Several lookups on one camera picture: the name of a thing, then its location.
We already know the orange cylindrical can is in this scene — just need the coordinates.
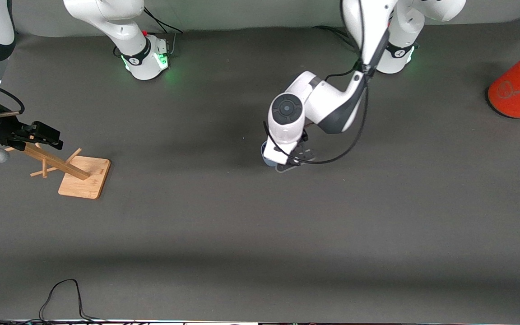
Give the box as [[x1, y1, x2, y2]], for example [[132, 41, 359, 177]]
[[487, 44, 520, 119]]

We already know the black left arm base cable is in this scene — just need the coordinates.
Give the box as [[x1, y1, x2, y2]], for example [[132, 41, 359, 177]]
[[312, 25, 360, 52]]

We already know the light blue cup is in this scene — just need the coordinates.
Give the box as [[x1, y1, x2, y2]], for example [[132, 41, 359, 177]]
[[260, 141, 279, 167]]

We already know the black arm base cable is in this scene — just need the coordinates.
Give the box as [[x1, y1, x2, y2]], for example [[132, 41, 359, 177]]
[[312, 25, 360, 52], [143, 7, 184, 57]]

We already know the black looped table-edge cable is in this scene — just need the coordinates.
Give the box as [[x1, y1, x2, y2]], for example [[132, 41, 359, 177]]
[[0, 279, 121, 325]]

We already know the wooden mug tree stand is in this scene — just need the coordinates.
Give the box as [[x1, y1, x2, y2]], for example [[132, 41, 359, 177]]
[[0, 111, 111, 200]]

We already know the black right arm base cable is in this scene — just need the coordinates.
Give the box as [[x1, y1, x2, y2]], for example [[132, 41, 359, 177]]
[[143, 7, 184, 57]]

